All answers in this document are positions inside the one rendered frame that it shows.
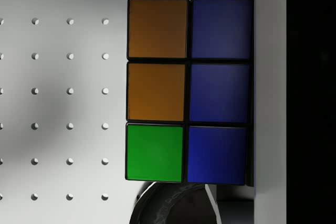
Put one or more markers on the puzzle cube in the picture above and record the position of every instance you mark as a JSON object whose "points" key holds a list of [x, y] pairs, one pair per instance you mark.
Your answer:
{"points": [[157, 90]]}

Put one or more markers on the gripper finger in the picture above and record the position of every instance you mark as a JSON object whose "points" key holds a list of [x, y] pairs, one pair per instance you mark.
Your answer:
{"points": [[235, 208]]}

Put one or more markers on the black plate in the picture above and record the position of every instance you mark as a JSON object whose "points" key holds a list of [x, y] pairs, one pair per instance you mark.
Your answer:
{"points": [[168, 205]]}

